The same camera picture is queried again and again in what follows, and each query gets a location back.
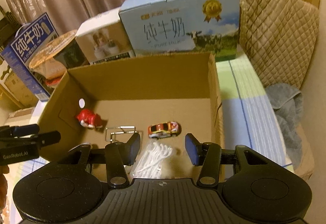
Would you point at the stacked brown cardboard boxes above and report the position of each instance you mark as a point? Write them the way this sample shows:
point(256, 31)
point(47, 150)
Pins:
point(15, 89)

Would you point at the beige quilted headboard cover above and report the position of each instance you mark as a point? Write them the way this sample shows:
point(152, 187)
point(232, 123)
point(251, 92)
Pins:
point(277, 35)

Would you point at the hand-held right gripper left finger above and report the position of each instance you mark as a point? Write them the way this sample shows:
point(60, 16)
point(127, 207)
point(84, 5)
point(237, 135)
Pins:
point(133, 148)

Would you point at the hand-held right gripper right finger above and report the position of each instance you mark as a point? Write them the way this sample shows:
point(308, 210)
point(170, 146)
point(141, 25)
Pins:
point(191, 150)

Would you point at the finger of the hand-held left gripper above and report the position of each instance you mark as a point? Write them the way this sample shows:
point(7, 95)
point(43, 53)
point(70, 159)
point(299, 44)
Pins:
point(26, 129)
point(48, 138)

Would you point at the bundle of white floss picks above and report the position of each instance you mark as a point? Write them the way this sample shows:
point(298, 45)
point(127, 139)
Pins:
point(152, 160)

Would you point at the brown cardboard box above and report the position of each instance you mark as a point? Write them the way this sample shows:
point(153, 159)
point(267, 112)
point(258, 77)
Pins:
point(152, 86)

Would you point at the dark blue milk carton box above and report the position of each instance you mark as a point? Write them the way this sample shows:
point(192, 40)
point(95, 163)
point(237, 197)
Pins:
point(25, 50)

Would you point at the light blue milk box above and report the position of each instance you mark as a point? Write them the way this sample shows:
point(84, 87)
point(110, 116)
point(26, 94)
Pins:
point(178, 22)

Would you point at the white photo-printed box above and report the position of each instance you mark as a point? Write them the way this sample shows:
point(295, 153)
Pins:
point(104, 40)

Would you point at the toy race car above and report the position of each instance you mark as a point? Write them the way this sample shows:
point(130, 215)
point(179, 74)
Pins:
point(164, 130)

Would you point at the instant noodle cup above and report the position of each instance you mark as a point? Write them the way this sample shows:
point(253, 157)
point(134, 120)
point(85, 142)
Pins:
point(58, 58)

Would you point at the red cartoon figure toy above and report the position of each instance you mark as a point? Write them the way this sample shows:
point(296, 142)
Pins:
point(87, 118)

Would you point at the grey towel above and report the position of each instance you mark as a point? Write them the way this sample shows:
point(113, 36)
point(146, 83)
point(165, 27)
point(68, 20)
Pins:
point(287, 112)

